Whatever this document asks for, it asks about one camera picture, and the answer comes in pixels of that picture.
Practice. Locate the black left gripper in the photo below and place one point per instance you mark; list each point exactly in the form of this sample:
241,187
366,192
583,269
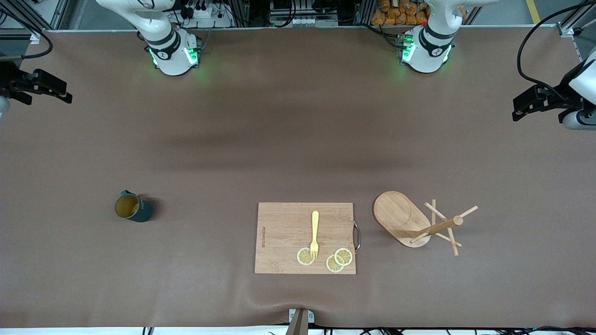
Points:
552,98

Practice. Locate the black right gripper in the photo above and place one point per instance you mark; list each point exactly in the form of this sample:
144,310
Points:
10,80

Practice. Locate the dark teal cup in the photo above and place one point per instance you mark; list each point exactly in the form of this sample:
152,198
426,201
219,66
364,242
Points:
144,211

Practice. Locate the wooden mug tree rack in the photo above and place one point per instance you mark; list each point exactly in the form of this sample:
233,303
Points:
396,214

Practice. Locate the brown table mat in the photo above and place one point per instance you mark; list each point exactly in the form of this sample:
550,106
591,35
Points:
186,139

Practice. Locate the pile of orange items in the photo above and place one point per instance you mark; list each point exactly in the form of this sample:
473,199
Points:
396,14

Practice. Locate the white power strip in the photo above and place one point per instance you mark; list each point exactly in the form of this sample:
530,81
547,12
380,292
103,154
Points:
205,13

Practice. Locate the lemon slice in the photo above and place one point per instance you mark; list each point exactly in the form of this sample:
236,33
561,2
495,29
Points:
344,257
302,258
332,266

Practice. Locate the yellow plastic fork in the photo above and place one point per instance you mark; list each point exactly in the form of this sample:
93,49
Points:
315,223

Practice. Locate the wooden cutting board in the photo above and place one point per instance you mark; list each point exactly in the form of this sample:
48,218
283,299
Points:
279,232

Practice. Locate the aluminium frame profile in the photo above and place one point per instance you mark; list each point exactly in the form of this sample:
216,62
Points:
59,14
565,30

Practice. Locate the grey metal mount bracket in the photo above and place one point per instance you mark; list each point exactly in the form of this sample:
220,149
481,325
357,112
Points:
300,323

